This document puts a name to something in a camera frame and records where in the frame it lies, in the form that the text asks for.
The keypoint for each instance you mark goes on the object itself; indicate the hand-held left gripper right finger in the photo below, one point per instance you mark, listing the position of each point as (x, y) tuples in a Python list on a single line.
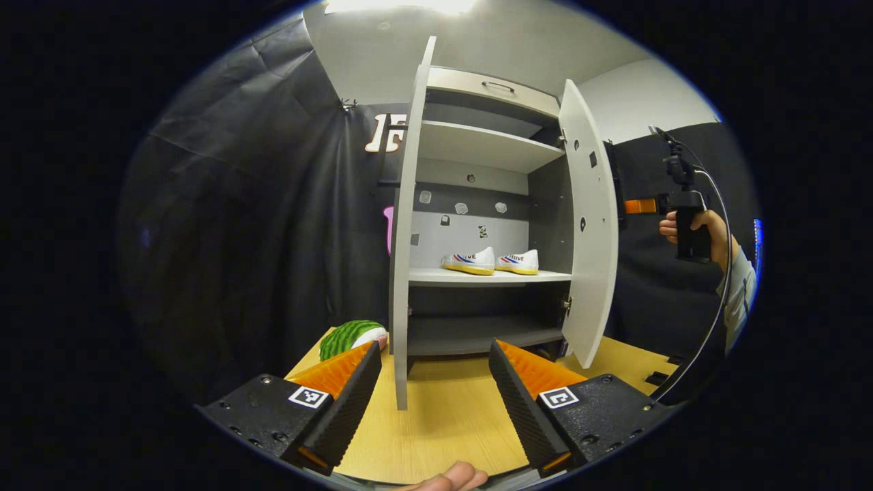
[(522, 409)]

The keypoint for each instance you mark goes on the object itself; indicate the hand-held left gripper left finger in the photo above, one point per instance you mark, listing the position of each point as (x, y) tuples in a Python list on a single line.
[(351, 409)]

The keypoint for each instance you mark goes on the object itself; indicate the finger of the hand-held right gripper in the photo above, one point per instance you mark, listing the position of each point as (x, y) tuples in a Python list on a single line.
[(640, 206)]

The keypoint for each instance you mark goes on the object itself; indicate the white shoe cabinet door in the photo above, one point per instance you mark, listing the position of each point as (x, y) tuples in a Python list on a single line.
[(404, 273), (593, 273)]

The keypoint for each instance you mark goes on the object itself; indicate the white canvas shoe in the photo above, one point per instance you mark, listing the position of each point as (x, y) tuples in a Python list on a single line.
[(522, 261), (474, 260)]

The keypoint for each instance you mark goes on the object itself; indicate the white shoe cabinet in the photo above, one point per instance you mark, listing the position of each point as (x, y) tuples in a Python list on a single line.
[(477, 276)]

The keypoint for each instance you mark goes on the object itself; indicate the green striped watermelon toy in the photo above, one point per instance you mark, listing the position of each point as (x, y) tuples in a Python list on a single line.
[(344, 335)]

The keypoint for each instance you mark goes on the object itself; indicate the ceiling light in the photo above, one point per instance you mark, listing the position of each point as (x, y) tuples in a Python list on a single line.
[(402, 5)]

